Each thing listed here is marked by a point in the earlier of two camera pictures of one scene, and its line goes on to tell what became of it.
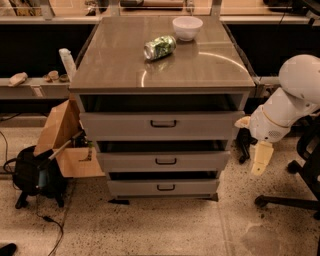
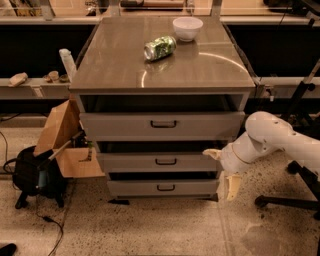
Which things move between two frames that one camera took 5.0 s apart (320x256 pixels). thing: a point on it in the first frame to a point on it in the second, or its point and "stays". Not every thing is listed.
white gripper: x=265 y=128 to x=230 y=160
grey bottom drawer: x=164 y=189 stays
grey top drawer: x=158 y=126 stays
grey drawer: x=164 y=161 stays
